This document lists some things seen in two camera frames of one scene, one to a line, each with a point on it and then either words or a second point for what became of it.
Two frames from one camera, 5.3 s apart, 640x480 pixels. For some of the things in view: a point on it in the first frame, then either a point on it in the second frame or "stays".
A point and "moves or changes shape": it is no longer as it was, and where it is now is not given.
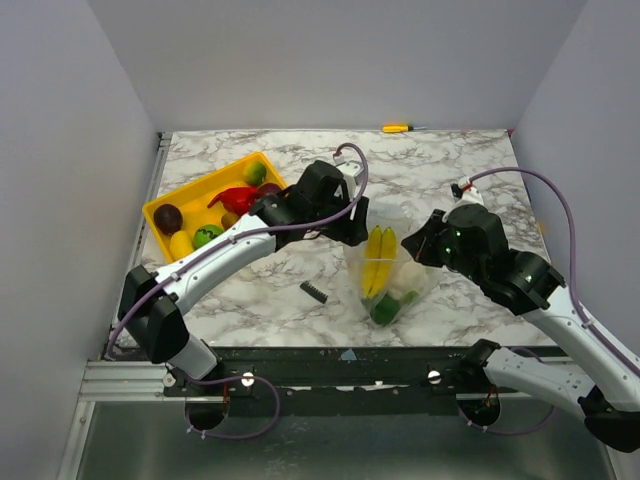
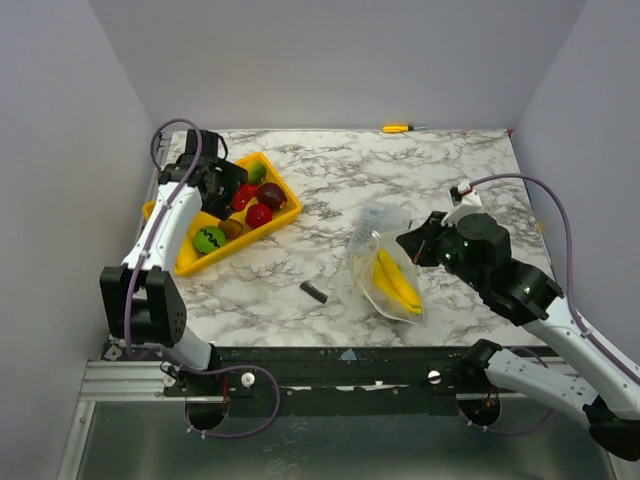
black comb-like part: (313, 292) stays
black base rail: (331, 381) stays
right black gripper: (423, 239) stays
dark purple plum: (268, 188) stays
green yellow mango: (255, 173) stays
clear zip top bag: (388, 277) moves or changes shape
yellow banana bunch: (380, 260) -> (394, 282)
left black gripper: (358, 229) -> (234, 177)
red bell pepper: (237, 201) stays
